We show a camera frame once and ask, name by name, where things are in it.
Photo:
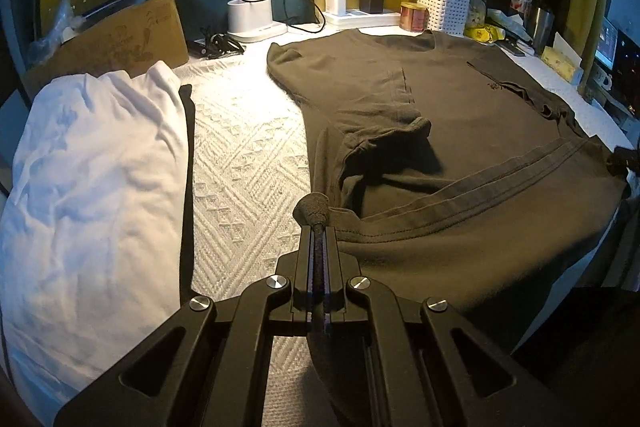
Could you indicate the computer monitor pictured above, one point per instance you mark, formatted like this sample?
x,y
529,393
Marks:
x,y
606,44

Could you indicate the brown t-shirt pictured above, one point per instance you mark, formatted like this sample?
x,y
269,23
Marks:
x,y
475,132

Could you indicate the white garment with black trim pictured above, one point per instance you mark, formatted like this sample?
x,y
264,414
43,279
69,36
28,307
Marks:
x,y
100,182

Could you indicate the white plastic bag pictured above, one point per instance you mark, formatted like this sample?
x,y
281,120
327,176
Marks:
x,y
505,22

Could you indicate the cardboard box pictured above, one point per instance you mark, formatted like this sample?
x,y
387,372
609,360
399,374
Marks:
x,y
125,42

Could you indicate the yellow snack packet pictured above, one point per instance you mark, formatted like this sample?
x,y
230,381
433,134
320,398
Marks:
x,y
482,33

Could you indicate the steel thermos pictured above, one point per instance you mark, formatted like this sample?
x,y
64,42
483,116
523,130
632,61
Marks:
x,y
542,24

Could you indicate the black phone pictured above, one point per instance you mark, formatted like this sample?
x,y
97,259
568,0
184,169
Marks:
x,y
512,48

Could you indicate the glass jar with white lid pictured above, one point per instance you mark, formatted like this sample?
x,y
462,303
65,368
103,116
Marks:
x,y
475,7

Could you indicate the red can with gold lid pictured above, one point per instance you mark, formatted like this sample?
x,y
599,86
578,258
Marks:
x,y
414,18

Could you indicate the yellow tissue box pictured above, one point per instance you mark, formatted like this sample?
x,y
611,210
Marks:
x,y
560,62

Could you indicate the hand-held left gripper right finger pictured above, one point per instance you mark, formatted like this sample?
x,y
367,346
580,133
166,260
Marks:
x,y
334,267

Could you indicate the white power strip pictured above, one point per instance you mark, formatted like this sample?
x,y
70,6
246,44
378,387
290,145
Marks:
x,y
360,19

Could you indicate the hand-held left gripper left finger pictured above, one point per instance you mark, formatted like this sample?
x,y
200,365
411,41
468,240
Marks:
x,y
306,267

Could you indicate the dark computer screen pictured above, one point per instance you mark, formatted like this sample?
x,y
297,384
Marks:
x,y
627,57

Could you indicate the white mug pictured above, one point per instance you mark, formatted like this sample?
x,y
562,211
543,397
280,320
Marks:
x,y
601,79

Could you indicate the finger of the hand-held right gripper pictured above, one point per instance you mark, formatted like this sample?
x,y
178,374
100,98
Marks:
x,y
627,159

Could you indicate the white perforated basket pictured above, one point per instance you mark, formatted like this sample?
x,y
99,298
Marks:
x,y
442,12

